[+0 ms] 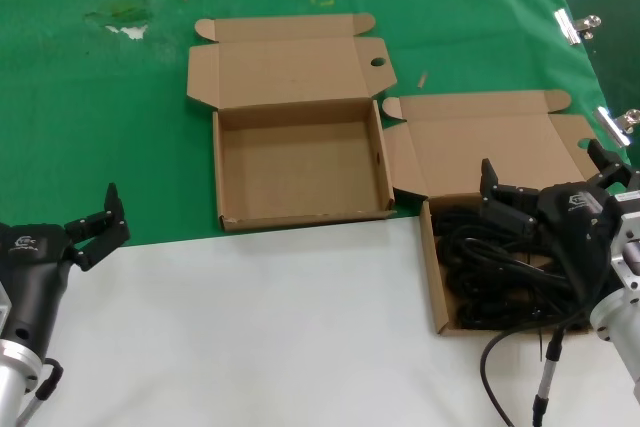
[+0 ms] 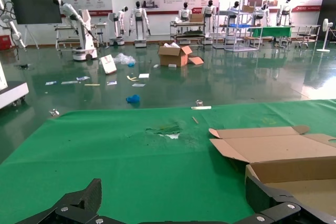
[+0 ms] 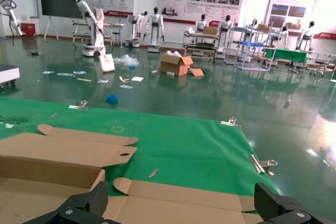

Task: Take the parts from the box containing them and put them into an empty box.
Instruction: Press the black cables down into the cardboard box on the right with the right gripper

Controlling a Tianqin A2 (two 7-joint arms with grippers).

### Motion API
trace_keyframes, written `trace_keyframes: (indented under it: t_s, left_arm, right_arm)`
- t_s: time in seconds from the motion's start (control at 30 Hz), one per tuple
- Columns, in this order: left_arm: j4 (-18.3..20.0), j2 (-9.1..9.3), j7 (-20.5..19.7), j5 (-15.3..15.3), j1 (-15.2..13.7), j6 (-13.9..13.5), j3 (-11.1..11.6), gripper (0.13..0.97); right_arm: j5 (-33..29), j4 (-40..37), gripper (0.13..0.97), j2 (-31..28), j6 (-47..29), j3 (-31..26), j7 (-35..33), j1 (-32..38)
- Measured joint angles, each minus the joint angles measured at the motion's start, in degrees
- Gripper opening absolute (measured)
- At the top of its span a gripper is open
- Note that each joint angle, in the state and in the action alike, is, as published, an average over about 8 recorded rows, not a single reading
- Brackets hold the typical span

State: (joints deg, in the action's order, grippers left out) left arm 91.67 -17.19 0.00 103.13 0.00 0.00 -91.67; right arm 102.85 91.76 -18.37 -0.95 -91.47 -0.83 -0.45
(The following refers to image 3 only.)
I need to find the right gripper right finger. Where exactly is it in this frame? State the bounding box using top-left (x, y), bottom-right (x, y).
top-left (254, 183), bottom-right (336, 224)

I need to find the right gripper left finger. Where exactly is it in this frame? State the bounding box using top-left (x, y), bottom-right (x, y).
top-left (22, 181), bottom-right (109, 224)

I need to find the open cardboard mailer box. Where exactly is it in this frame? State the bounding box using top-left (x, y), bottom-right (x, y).
top-left (0, 123), bottom-right (139, 224)
top-left (103, 177), bottom-right (265, 224)

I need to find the large open cardboard box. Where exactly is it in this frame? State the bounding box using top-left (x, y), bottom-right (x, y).
top-left (159, 50), bottom-right (194, 77)

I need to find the red box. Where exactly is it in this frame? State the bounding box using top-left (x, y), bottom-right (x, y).
top-left (20, 23), bottom-right (36, 37)

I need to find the silver binder clip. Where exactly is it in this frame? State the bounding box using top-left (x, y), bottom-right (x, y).
top-left (248, 154), bottom-right (278, 176)
top-left (220, 116), bottom-right (242, 128)
top-left (68, 100), bottom-right (89, 110)

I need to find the green table cloth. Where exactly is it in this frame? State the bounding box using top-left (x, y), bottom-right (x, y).
top-left (0, 96), bottom-right (280, 213)

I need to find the white paper bag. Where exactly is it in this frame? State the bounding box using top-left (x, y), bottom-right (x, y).
top-left (99, 54), bottom-right (116, 73)

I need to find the white metal rack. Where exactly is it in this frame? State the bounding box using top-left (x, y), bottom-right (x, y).
top-left (224, 19), bottom-right (278, 72)

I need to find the clear plastic bag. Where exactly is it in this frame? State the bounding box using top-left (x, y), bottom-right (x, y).
top-left (113, 54), bottom-right (140, 67)

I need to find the wheeled stool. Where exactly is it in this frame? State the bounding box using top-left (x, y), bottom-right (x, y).
top-left (309, 60), bottom-right (333, 78)

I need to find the green covered table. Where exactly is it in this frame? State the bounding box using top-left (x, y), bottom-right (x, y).
top-left (262, 47), bottom-right (309, 74)

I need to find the loose cardboard flap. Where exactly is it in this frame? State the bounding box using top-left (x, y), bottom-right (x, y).
top-left (188, 68), bottom-right (205, 77)

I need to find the white wheeled platform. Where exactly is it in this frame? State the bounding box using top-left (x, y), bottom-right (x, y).
top-left (0, 64), bottom-right (21, 88)

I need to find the blue tray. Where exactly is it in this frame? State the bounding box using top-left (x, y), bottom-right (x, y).
top-left (237, 40), bottom-right (265, 48)

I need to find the leaning white humanoid robot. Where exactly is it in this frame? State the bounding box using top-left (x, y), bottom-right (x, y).
top-left (70, 0), bottom-right (107, 57)

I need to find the black stool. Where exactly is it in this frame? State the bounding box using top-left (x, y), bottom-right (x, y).
top-left (112, 31), bottom-right (124, 49)

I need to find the metal cart workbench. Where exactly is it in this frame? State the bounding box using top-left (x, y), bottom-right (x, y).
top-left (183, 30), bottom-right (220, 61)

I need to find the white workbench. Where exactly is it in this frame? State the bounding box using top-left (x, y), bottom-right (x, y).
top-left (72, 20), bottom-right (125, 49)

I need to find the bent white humanoid robot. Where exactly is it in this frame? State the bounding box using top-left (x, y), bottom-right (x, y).
top-left (127, 10), bottom-right (148, 49)

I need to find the dark board on stand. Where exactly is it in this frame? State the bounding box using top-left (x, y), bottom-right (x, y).
top-left (39, 0), bottom-right (85, 41)

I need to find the wall poster with landscape photos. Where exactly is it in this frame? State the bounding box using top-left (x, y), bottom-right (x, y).
top-left (265, 0), bottom-right (336, 40)

